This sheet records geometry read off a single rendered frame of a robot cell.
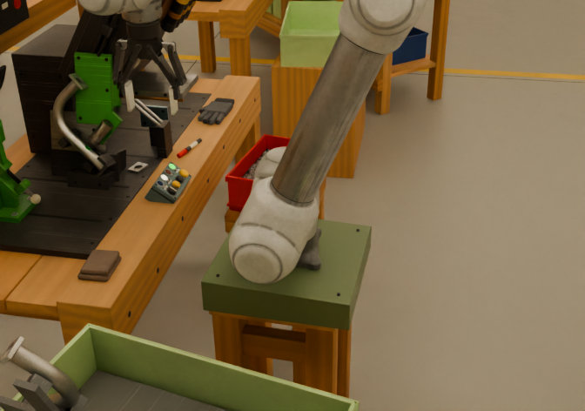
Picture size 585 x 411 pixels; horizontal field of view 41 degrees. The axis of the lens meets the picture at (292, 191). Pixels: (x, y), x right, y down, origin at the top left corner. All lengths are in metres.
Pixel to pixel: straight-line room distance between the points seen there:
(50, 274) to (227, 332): 0.48
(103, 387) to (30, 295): 0.37
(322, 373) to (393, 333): 1.20
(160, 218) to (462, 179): 2.41
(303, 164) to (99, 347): 0.60
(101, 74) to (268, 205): 0.90
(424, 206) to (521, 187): 0.58
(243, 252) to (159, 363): 0.29
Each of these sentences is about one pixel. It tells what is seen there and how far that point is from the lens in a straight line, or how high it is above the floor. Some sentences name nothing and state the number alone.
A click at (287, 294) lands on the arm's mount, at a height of 0.93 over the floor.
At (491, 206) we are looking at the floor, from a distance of 4.06.
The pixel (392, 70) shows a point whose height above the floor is 0.26.
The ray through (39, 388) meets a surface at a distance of 1.35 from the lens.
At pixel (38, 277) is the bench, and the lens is 2.07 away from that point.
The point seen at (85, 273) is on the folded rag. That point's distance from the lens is 1.98.
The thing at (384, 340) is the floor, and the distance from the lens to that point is 3.13.
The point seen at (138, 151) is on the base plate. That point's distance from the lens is 2.57.
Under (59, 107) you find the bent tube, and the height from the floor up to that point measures 1.13.
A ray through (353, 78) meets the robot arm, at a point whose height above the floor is 1.49.
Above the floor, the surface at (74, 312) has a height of 0.87.
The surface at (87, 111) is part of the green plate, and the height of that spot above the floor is 1.11.
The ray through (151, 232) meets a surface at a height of 0.90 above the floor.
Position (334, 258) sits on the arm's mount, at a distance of 1.95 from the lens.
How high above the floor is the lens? 2.03
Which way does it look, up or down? 30 degrees down
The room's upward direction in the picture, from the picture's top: 1 degrees counter-clockwise
